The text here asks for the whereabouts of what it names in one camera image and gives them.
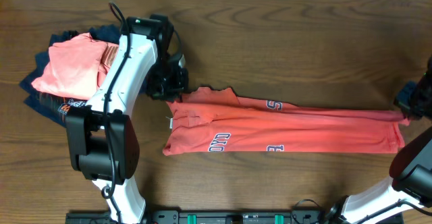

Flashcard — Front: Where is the red-orange t-shirt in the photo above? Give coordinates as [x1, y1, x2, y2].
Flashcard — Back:
[163, 87, 410, 156]

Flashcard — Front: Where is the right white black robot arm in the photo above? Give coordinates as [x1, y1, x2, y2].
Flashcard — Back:
[327, 60, 431, 224]

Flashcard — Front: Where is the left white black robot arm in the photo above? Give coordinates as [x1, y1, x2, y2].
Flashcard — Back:
[65, 14, 188, 223]

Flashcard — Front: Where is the folded light pink shirt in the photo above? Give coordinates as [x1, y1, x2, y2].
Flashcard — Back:
[32, 32, 118, 100]

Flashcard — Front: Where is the folded navy blue shirt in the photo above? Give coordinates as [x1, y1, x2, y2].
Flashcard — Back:
[19, 24, 120, 127]

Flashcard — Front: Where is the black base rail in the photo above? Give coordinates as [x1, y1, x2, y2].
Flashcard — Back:
[65, 198, 404, 224]

